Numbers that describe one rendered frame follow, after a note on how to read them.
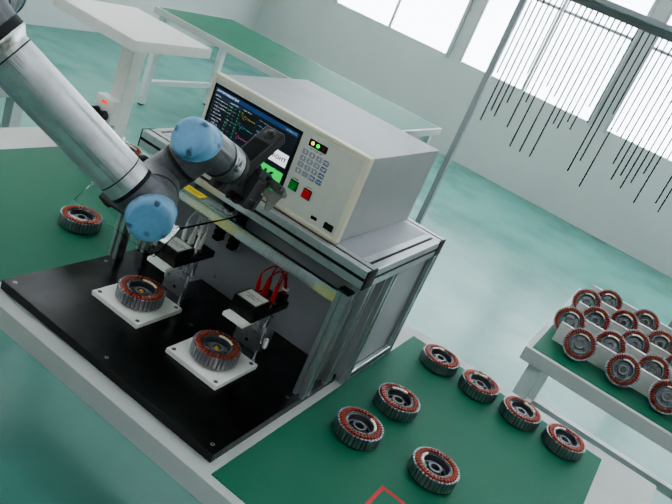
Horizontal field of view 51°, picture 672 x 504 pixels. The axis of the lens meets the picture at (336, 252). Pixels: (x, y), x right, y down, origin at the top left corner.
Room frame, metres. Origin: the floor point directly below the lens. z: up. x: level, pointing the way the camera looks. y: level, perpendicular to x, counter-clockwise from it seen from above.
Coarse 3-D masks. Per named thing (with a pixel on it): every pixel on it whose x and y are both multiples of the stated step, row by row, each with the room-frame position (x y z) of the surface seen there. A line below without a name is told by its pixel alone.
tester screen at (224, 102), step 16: (224, 96) 1.57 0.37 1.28; (224, 112) 1.56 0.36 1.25; (240, 112) 1.55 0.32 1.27; (256, 112) 1.53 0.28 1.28; (224, 128) 1.56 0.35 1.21; (240, 128) 1.54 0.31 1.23; (256, 128) 1.53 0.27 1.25; (288, 128) 1.50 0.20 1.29; (240, 144) 1.54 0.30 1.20; (288, 144) 1.49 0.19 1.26; (288, 160) 1.49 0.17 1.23
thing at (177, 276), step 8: (168, 272) 1.56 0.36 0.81; (176, 272) 1.55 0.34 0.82; (168, 280) 1.55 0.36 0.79; (176, 280) 1.54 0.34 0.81; (184, 280) 1.54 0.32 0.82; (192, 280) 1.55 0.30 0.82; (200, 280) 1.57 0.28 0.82; (168, 288) 1.55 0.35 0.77; (176, 288) 1.54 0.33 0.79; (192, 288) 1.55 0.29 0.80; (184, 296) 1.53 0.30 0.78; (192, 296) 1.56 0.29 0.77
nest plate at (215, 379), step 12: (168, 348) 1.30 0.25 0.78; (180, 348) 1.32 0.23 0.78; (180, 360) 1.28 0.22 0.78; (192, 360) 1.30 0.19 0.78; (240, 360) 1.37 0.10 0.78; (192, 372) 1.27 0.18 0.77; (204, 372) 1.27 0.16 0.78; (216, 372) 1.29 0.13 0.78; (228, 372) 1.31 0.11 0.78; (240, 372) 1.33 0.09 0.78; (216, 384) 1.25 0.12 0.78
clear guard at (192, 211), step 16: (96, 192) 1.35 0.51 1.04; (208, 192) 1.53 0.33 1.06; (96, 208) 1.32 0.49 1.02; (112, 208) 1.32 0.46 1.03; (192, 208) 1.41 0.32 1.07; (208, 208) 1.44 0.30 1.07; (224, 208) 1.48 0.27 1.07; (112, 224) 1.29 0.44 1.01; (176, 224) 1.30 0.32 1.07; (192, 224) 1.33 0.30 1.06; (160, 240) 1.27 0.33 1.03
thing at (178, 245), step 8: (176, 240) 1.52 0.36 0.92; (168, 248) 1.47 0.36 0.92; (176, 248) 1.48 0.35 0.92; (184, 248) 1.50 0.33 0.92; (192, 248) 1.52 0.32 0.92; (208, 248) 1.60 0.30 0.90; (152, 256) 1.47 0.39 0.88; (160, 256) 1.48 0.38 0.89; (168, 256) 1.47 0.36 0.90; (176, 256) 1.46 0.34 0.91; (184, 256) 1.49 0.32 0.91; (192, 256) 1.52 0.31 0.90; (200, 256) 1.54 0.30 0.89; (208, 256) 1.57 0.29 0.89; (160, 264) 1.45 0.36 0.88; (168, 264) 1.47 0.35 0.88; (176, 264) 1.47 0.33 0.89; (184, 264) 1.50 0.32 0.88; (184, 272) 1.56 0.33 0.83; (192, 272) 1.55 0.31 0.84
